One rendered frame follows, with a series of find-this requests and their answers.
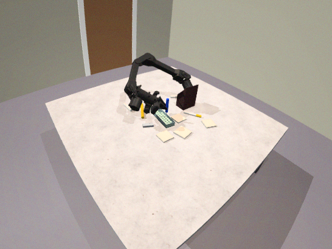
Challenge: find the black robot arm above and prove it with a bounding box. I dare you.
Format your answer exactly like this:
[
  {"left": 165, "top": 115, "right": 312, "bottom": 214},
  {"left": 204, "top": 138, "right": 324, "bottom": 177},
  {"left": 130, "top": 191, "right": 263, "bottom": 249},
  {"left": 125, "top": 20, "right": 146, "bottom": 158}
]
[{"left": 124, "top": 53, "right": 193, "bottom": 114}]

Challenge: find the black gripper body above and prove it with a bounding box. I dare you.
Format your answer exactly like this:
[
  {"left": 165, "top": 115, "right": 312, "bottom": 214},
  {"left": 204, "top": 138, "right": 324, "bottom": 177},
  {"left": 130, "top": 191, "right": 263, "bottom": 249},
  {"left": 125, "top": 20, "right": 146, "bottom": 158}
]
[{"left": 143, "top": 91, "right": 160, "bottom": 115}]

